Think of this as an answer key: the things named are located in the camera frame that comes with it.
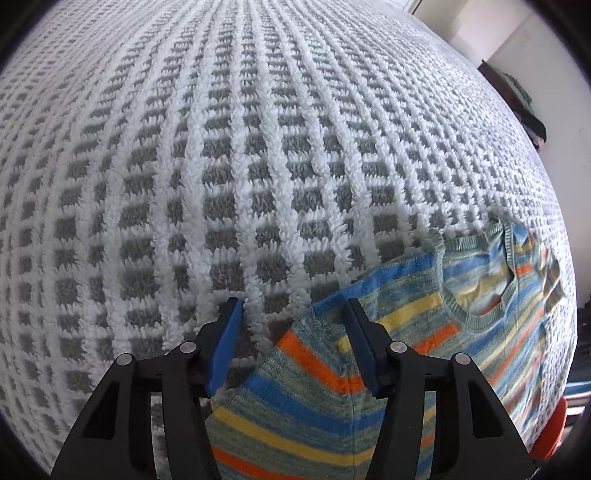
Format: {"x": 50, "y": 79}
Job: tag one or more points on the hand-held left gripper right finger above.
{"x": 367, "y": 355}

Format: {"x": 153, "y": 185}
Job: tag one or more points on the striped knit sweater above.
{"x": 314, "y": 392}

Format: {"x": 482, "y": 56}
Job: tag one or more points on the orange fleece blanket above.
{"x": 551, "y": 429}

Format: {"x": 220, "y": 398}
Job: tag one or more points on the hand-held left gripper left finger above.
{"x": 224, "y": 350}

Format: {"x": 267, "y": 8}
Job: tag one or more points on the white grey checked blanket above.
{"x": 231, "y": 161}

